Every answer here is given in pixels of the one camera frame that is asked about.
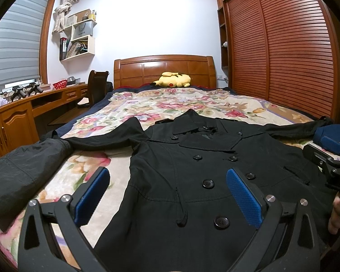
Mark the wooden louvered wardrobe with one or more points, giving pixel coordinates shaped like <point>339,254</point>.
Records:
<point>283,51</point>

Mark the folded black jacket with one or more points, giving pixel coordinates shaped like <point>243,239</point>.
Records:
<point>24,172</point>

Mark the black double-breasted coat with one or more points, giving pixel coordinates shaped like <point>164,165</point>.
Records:
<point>177,213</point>

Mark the folded navy blue garment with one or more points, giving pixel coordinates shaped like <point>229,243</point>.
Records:
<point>330,131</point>

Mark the yellow Pikachu plush toy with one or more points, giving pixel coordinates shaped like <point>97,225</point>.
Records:
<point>173,80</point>

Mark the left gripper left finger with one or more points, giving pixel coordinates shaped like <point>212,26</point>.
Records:
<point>38,247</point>

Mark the red basket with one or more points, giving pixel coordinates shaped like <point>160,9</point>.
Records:
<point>60,84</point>

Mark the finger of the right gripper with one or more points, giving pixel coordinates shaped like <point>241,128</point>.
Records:
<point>318,157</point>
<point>330,145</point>

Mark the white wall shelf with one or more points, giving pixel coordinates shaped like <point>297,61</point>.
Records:
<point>77,36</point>

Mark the dark wooden chair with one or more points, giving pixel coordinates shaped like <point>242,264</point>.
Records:
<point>98,87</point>

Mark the grey window blind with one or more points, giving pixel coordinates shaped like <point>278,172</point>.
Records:
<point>20,33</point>

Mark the person's right hand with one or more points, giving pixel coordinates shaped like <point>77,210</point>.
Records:
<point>334,221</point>

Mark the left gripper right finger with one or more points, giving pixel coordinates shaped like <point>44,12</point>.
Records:
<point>285,237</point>

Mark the tied beige curtain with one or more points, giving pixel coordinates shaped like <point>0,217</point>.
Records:
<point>61,11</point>

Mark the wooden desk with cabinets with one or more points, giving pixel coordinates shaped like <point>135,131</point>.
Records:
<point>17,119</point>

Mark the wooden bed headboard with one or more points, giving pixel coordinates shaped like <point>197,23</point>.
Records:
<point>138,71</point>

